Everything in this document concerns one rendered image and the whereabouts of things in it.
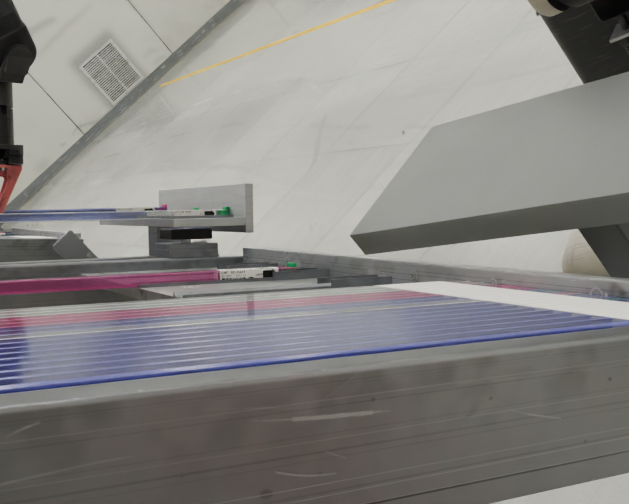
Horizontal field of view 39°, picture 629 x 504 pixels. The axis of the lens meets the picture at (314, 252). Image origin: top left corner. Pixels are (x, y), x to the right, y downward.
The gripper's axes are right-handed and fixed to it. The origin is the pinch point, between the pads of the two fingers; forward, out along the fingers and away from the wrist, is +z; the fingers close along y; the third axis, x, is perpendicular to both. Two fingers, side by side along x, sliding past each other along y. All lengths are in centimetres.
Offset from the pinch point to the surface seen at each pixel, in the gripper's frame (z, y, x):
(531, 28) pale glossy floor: -65, -111, 204
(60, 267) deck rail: 6.3, 36.4, 0.4
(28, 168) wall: -48, -703, 147
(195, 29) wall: -187, -701, 312
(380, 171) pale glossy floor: -14, -126, 148
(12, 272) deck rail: 6.6, 36.4, -4.5
